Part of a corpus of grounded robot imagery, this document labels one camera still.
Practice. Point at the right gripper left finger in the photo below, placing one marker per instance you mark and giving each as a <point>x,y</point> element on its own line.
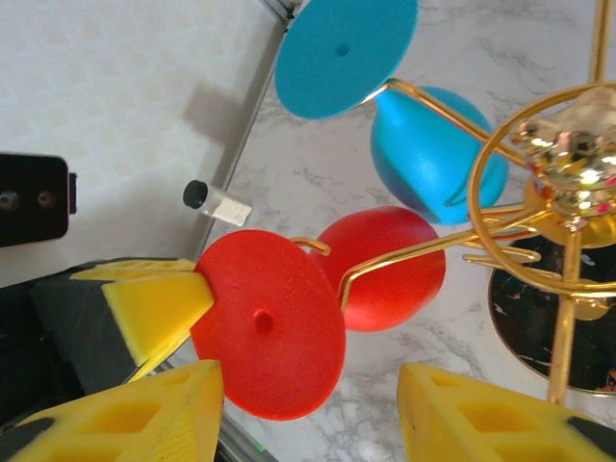
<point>144,423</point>

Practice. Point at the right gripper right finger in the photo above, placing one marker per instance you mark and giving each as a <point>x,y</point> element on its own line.
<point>481,423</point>

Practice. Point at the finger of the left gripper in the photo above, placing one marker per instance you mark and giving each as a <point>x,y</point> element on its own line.
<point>139,269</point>
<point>159,313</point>

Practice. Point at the red plastic wine glass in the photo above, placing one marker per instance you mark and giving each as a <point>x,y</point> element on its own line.
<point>269,327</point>

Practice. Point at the blue plastic wine glass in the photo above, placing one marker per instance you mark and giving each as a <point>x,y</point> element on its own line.
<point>337,58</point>

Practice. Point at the small bottle with black cap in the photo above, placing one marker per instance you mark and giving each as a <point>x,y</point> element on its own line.
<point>195,193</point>

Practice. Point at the aluminium table side rail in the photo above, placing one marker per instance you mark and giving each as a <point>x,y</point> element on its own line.
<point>242,144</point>

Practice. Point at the aluminium frame post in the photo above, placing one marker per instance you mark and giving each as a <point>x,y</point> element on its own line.
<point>284,6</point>

